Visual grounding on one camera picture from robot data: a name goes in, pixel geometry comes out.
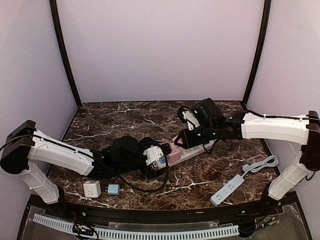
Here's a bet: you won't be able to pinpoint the blue usb charger plug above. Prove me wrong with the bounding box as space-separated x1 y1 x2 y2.
105 184 120 196

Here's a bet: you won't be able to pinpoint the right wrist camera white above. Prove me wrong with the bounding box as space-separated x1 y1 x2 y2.
177 106 200 131

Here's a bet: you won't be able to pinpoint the light blue cable duct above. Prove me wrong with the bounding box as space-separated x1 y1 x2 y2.
32 213 240 240

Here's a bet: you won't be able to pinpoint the right black frame post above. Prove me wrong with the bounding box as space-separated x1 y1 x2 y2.
242 0 272 106

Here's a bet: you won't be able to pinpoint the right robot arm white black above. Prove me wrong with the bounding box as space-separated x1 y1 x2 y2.
174 110 320 201

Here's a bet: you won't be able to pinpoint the black front rail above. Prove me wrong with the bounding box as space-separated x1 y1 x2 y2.
50 201 277 225

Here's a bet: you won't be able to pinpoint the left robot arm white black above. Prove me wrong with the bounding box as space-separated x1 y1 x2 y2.
0 120 172 206

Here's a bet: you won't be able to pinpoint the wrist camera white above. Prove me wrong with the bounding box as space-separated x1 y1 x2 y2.
177 106 200 131
143 145 166 168

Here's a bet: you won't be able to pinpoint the white cube socket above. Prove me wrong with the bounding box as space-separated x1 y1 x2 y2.
83 180 102 198

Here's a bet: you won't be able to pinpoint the white multicolour power strip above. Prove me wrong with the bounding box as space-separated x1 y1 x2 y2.
168 140 215 167

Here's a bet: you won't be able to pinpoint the grey power strip cable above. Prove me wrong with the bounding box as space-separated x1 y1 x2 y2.
241 154 279 176

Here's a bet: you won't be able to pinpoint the black frame post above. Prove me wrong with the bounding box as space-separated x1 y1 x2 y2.
242 0 272 106
49 0 82 108

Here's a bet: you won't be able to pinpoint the left black frame post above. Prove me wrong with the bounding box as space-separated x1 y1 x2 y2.
49 0 82 108

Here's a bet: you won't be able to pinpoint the small circuit board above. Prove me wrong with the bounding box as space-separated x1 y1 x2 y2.
72 223 95 236

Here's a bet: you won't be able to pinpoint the light blue power strip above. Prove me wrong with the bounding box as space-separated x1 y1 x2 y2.
210 174 245 206

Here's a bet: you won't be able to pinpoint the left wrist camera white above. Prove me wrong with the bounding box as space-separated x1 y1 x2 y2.
143 145 166 168

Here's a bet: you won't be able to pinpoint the pink cube socket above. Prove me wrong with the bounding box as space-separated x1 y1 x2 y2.
167 142 182 166

